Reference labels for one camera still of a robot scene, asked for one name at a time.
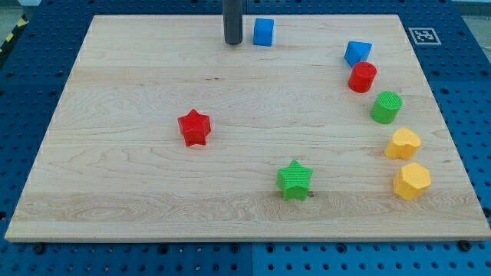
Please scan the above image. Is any blue cube block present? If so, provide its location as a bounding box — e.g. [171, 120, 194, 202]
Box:
[253, 18, 275, 47]

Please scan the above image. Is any blue triangle block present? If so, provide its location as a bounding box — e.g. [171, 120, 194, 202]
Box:
[344, 41, 372, 67]

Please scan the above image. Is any red star block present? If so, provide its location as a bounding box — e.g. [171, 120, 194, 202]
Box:
[177, 109, 211, 146]

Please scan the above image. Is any green star block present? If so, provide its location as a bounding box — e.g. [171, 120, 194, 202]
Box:
[276, 160, 313, 201]

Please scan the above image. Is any light wooden board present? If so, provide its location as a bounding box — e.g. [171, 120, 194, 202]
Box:
[5, 15, 490, 243]

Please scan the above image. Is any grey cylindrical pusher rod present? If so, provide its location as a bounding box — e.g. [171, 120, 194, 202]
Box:
[222, 0, 242, 46]

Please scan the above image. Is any red cylinder block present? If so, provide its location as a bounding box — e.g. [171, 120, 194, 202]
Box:
[348, 61, 377, 93]

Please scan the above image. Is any green cylinder block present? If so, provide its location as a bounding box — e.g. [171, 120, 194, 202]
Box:
[371, 90, 403, 124]

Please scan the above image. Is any yellow heart block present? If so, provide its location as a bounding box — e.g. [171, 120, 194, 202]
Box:
[384, 127, 422, 160]

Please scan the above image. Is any yellow hexagon block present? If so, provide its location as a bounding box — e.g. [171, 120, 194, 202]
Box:
[393, 163, 431, 201]

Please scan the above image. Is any white fiducial marker tag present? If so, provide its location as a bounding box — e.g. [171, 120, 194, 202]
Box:
[408, 27, 441, 45]

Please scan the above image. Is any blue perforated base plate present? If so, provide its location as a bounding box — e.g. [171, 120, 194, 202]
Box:
[1, 0, 490, 275]

